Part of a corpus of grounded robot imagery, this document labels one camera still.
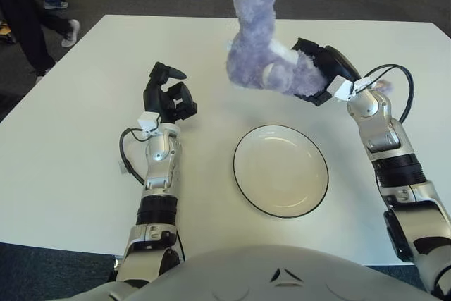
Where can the purple plush bunny doll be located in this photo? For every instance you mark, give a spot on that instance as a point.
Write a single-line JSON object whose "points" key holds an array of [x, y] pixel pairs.
{"points": [[253, 50]]}

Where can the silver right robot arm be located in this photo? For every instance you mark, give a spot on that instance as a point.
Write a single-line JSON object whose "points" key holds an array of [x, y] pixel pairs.
{"points": [[384, 132]]}

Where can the white right wrist connector box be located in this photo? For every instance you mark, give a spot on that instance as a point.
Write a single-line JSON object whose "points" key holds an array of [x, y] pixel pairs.
{"points": [[340, 87]]}

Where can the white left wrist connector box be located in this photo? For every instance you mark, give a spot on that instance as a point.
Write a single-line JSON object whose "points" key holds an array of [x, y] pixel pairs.
{"points": [[148, 121]]}

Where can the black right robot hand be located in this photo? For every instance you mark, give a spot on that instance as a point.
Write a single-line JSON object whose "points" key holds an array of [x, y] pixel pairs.
{"points": [[334, 63]]}

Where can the yellow black box on floor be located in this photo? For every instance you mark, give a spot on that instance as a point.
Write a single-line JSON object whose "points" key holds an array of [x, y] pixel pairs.
{"points": [[6, 33]]}

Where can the white plate with black rim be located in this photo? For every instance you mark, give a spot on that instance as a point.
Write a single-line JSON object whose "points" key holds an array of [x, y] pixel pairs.
{"points": [[280, 170]]}

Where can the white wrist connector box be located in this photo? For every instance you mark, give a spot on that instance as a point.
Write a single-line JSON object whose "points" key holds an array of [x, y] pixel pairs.
{"points": [[340, 87], [148, 121]]}

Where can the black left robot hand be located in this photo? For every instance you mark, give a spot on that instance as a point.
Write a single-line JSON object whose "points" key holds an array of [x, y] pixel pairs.
{"points": [[156, 98]]}

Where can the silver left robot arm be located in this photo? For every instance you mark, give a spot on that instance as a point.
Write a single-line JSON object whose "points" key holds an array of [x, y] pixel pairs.
{"points": [[158, 156]]}

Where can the walking person in black trousers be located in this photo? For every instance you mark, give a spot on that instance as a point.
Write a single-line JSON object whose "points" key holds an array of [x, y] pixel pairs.
{"points": [[21, 15]]}

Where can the grey robot torso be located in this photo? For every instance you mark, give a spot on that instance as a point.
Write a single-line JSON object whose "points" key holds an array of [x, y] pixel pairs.
{"points": [[264, 276]]}

